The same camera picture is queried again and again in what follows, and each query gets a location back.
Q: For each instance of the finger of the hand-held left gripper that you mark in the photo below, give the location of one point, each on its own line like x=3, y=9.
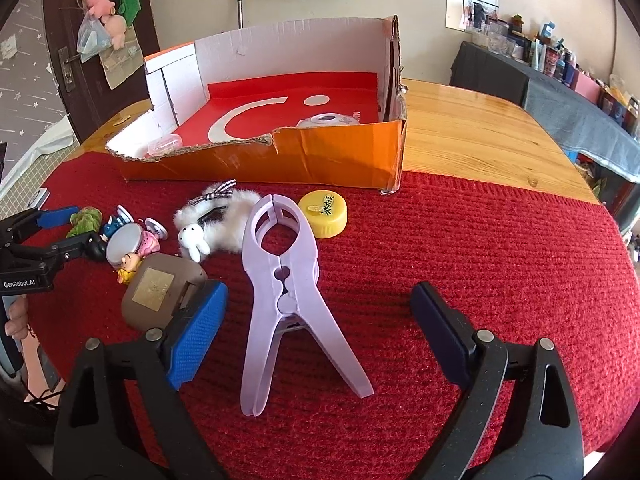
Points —
x=57, y=216
x=60, y=251

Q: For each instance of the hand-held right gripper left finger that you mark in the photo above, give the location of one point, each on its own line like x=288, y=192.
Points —
x=195, y=340

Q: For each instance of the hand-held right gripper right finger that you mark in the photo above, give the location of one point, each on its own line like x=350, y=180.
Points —
x=440, y=325

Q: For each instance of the green fuzzy scrunchie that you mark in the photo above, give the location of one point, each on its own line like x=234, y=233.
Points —
x=85, y=220

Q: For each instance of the blue small figurine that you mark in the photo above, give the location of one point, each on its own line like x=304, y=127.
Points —
x=116, y=220

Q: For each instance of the white round disc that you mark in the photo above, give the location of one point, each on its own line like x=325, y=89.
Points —
x=125, y=245

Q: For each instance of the brown hard case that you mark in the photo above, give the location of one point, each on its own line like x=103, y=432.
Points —
x=150, y=290

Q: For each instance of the large purple plastic clip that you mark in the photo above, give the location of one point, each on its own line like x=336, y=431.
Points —
x=262, y=340

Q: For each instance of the yellow small figurine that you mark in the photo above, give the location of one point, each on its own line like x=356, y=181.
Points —
x=127, y=267

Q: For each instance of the pink figurine with suction cup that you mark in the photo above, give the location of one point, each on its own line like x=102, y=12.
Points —
x=151, y=245

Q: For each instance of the white fluffy plush hair clip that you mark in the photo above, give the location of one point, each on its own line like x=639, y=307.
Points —
x=235, y=230

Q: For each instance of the yellow bottle cap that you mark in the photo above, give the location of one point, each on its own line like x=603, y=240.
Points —
x=322, y=212

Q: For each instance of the orange cardboard box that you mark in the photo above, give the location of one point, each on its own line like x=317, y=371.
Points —
x=325, y=160

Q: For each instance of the person's left hand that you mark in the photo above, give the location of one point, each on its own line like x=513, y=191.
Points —
x=16, y=317

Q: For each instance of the white grid patterned mat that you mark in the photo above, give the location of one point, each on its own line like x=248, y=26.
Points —
x=30, y=162

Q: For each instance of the red knitted mat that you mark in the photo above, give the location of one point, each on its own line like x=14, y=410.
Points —
x=450, y=240

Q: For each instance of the small clear plastic box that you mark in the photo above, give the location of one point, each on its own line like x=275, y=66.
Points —
x=165, y=146

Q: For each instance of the beige hanging organizer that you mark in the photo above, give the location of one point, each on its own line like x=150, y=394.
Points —
x=122, y=62

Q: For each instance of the clear plastic bag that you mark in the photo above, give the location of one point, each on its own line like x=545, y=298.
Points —
x=90, y=40

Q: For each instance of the dark brown door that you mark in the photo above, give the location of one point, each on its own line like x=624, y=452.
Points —
x=65, y=25

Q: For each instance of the pink plush doll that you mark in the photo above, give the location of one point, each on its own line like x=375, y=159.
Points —
x=102, y=5

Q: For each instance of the green plush toy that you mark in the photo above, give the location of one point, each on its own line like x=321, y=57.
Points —
x=130, y=7

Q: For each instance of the white pink round device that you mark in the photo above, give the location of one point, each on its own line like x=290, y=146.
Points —
x=325, y=120

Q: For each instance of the side table with grey-blue cloth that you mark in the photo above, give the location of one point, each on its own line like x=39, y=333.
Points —
x=565, y=110

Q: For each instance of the cluttered side table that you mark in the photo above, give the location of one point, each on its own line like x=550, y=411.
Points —
x=550, y=57

